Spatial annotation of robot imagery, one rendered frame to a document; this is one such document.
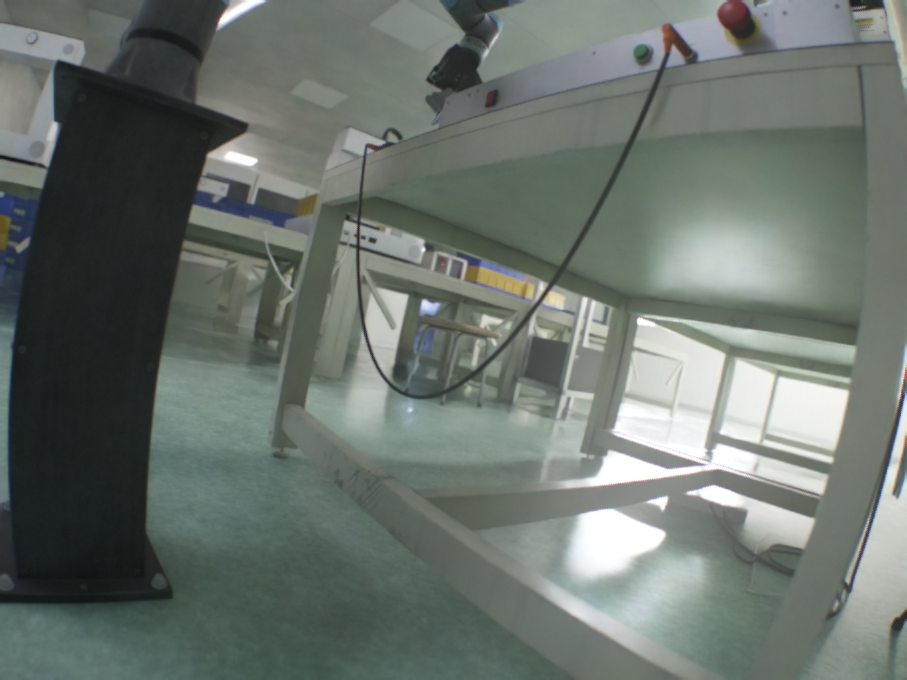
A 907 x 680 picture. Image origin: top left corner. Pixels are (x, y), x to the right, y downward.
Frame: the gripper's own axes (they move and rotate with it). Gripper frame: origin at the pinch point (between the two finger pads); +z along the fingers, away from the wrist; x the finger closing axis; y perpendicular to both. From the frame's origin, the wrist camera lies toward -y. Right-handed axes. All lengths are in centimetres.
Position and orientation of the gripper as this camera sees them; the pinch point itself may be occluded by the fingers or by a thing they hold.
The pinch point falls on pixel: (436, 121)
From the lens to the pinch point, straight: 119.0
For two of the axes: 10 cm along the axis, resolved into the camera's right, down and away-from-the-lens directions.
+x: 5.4, 1.3, -8.3
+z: -4.2, 9.0, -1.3
